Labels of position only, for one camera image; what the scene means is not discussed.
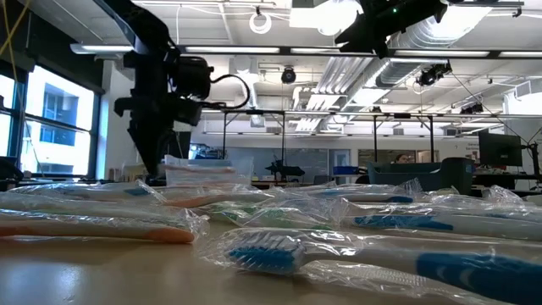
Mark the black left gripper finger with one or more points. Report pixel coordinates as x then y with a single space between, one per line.
154 148

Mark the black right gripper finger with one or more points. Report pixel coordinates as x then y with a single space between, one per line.
364 40

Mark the orange toothbrush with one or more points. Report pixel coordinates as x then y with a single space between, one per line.
169 235
504 195
436 195
203 200
203 169

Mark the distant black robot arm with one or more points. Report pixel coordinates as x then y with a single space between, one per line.
292 171

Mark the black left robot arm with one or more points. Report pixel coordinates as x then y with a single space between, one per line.
139 25

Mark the black computer monitor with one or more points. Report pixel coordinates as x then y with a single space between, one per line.
499 149
183 146

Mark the white light strip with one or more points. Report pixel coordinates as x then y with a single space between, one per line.
521 54
101 48
233 49
444 53
313 50

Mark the black overhead crossbar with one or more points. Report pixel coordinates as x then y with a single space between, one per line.
285 50

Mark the clear plastic bin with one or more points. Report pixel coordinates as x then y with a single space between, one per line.
237 180

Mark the wrapped green toothbrush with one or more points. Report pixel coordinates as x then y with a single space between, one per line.
224 208
275 220
84 207

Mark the large window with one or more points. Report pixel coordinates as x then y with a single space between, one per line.
59 148

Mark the person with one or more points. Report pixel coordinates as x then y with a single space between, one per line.
402 159

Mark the blue storage bin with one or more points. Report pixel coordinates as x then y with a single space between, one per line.
345 170

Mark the black office chair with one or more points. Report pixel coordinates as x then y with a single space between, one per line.
8 169

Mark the dark teal plastic bin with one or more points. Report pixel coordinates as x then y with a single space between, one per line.
459 173

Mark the black monitor stand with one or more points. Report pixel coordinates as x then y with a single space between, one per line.
535 156

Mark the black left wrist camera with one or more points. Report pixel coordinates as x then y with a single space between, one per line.
195 76

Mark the silver finned ceiling duct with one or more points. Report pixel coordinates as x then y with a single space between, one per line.
339 76

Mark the black ceiling camera cluster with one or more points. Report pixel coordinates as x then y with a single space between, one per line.
432 75

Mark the black gantry frame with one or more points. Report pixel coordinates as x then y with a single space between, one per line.
431 144
254 112

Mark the small black ceiling camera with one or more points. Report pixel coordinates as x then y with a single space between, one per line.
472 109

